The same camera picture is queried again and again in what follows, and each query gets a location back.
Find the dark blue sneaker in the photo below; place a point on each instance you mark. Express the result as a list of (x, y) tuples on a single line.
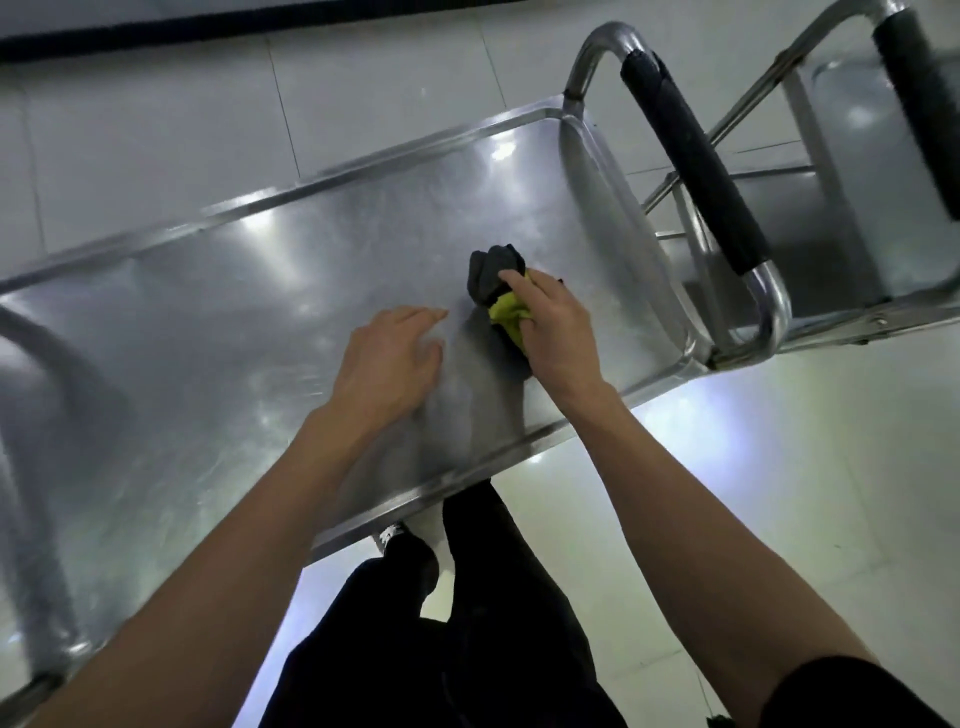
[(391, 536)]

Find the stainless steel trolley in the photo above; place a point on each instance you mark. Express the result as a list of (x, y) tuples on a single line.
[(922, 97), (690, 157)]

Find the person's right hand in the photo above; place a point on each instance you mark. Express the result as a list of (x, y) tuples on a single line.
[(566, 345)]

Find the person's left hand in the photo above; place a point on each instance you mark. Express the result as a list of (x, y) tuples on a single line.
[(390, 367)]

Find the person's right forearm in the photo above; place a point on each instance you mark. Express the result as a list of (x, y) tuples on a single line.
[(712, 570)]

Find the black trousers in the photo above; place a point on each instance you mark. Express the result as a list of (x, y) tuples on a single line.
[(510, 645)]

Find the person's left forearm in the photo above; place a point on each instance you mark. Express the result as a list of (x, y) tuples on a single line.
[(210, 600)]

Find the stainless steel service cart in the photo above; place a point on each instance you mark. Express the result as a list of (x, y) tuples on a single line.
[(225, 360)]

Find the grey and yellow cleaning cloth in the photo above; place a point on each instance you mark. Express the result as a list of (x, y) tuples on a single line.
[(487, 277)]

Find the white marble counter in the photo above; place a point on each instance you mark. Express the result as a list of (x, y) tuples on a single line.
[(225, 22)]

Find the black shirt sleeve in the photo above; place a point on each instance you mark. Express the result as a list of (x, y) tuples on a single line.
[(847, 697)]

